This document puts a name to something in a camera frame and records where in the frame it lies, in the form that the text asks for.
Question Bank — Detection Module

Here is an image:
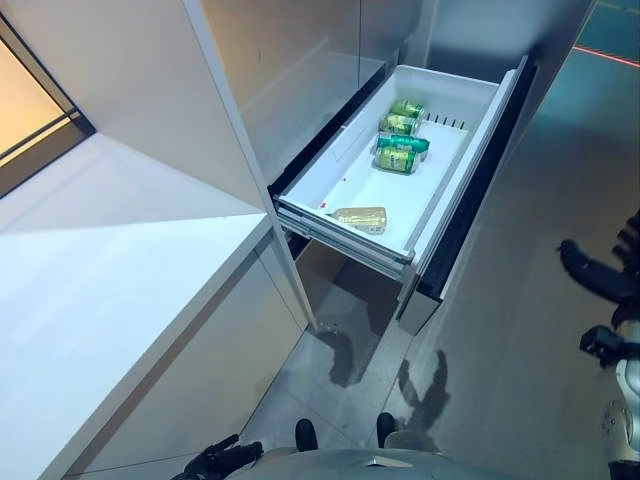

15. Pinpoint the light green drink can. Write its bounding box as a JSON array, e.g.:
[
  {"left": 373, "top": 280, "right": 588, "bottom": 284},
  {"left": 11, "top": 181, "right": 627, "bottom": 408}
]
[
  {"left": 389, "top": 98, "right": 426, "bottom": 119},
  {"left": 370, "top": 145, "right": 420, "bottom": 174},
  {"left": 379, "top": 113, "right": 421, "bottom": 136}
]

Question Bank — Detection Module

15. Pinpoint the yellow drink bottle white cap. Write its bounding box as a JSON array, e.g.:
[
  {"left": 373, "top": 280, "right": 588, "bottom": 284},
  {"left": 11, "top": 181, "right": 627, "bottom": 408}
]
[{"left": 324, "top": 206, "right": 389, "bottom": 236}]

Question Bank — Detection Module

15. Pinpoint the black left robot foot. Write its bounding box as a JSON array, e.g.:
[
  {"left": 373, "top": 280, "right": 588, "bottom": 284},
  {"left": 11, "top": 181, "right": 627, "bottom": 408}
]
[{"left": 294, "top": 418, "right": 320, "bottom": 454}]

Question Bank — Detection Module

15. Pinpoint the white counter cabinet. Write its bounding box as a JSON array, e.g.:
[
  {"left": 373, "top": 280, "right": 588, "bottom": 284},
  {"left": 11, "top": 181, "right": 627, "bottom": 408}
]
[{"left": 0, "top": 132, "right": 311, "bottom": 480}]

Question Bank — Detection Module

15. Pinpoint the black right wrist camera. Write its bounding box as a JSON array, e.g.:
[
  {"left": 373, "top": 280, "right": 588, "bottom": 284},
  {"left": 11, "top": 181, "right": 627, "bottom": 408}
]
[{"left": 579, "top": 324, "right": 624, "bottom": 369}]

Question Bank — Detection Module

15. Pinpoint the stainless steel fridge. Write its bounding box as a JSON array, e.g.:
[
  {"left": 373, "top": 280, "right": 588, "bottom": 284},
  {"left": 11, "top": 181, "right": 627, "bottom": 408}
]
[{"left": 199, "top": 0, "right": 591, "bottom": 336}]

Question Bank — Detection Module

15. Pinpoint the black right robot foot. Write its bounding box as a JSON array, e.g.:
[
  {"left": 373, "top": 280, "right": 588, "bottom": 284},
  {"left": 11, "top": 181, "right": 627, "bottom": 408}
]
[{"left": 375, "top": 412, "right": 397, "bottom": 449}]

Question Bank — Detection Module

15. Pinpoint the white tall cabinet panel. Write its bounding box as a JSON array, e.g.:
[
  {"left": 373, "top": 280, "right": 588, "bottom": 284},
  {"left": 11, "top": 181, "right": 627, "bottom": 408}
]
[{"left": 0, "top": 0, "right": 319, "bottom": 334}]

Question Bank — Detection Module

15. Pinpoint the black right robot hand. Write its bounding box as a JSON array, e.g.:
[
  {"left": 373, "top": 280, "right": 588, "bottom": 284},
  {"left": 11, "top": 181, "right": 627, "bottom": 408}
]
[{"left": 558, "top": 207, "right": 640, "bottom": 322}]

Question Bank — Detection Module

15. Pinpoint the grey robot torso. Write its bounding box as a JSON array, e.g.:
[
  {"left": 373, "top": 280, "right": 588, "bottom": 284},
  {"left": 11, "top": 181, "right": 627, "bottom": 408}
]
[{"left": 239, "top": 445, "right": 486, "bottom": 480}]

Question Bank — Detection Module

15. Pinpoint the black robot foot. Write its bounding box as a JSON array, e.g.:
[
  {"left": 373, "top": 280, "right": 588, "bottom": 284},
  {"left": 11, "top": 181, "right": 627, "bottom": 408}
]
[
  {"left": 294, "top": 418, "right": 320, "bottom": 454},
  {"left": 375, "top": 412, "right": 397, "bottom": 449}
]

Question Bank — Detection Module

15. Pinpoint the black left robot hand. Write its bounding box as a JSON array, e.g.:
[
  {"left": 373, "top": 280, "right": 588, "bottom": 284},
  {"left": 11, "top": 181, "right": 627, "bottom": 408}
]
[{"left": 182, "top": 433, "right": 265, "bottom": 477}]

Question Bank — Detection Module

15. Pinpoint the white fridge drawer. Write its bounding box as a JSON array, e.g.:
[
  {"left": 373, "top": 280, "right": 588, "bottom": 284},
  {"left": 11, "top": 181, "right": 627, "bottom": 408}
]
[{"left": 269, "top": 54, "right": 539, "bottom": 336}]

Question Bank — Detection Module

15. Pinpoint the amber window with dark frame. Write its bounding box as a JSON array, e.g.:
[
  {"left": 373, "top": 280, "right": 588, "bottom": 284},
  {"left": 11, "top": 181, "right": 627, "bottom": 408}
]
[{"left": 0, "top": 12, "right": 97, "bottom": 199}]

